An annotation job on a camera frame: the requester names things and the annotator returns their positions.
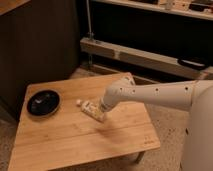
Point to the long wooden beam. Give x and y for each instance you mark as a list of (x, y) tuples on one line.
[(142, 58)]

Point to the black ceramic bowl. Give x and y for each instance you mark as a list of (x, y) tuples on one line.
[(43, 103)]

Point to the metal pole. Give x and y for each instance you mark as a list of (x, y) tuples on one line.
[(90, 31)]

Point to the dark wooden cabinet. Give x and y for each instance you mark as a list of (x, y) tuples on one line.
[(39, 42)]

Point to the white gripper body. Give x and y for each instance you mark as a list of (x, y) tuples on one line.
[(102, 107)]

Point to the black flat object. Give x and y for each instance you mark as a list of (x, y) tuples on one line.
[(192, 64)]

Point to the wooden table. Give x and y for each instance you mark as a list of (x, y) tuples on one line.
[(69, 137)]

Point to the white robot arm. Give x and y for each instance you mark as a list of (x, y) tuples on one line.
[(195, 96)]

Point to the wooden wall shelf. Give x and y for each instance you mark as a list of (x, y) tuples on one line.
[(176, 7)]

